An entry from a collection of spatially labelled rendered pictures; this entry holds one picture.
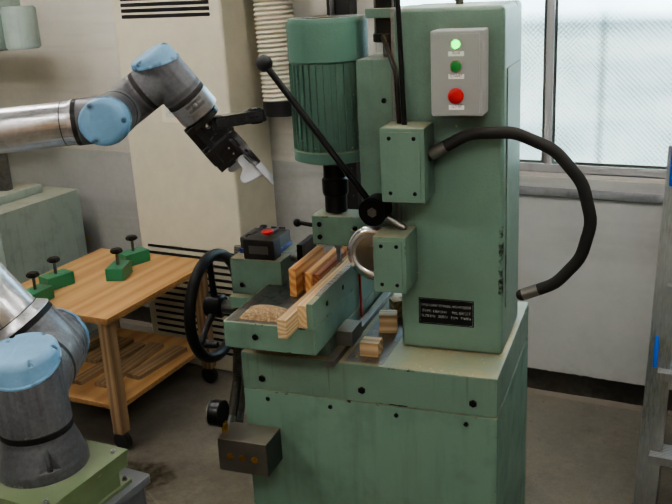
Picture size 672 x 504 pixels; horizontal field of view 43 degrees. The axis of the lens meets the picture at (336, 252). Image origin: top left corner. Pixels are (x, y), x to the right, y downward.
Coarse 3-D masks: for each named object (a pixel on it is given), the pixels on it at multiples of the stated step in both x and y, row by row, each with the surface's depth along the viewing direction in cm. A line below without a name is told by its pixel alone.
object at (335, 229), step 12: (312, 216) 197; (324, 216) 196; (336, 216) 195; (348, 216) 194; (312, 228) 198; (324, 228) 197; (336, 228) 196; (348, 228) 195; (324, 240) 198; (336, 240) 196; (348, 240) 195
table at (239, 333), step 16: (272, 288) 201; (288, 288) 201; (368, 288) 210; (240, 304) 206; (256, 304) 192; (272, 304) 191; (288, 304) 191; (352, 304) 199; (224, 320) 184; (240, 320) 183; (336, 320) 189; (240, 336) 183; (256, 336) 182; (272, 336) 180; (304, 336) 178; (320, 336) 180; (288, 352) 180; (304, 352) 179
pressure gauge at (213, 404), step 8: (216, 400) 194; (224, 400) 195; (208, 408) 193; (216, 408) 192; (224, 408) 195; (208, 416) 192; (216, 416) 192; (224, 416) 195; (208, 424) 194; (216, 424) 192; (224, 424) 194
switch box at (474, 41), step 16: (432, 32) 161; (448, 32) 160; (464, 32) 159; (480, 32) 158; (432, 48) 162; (448, 48) 161; (464, 48) 160; (480, 48) 159; (432, 64) 163; (448, 64) 162; (464, 64) 161; (480, 64) 160; (432, 80) 164; (448, 80) 163; (464, 80) 162; (480, 80) 161; (432, 96) 165; (464, 96) 163; (480, 96) 162; (432, 112) 166; (448, 112) 165; (464, 112) 164; (480, 112) 163
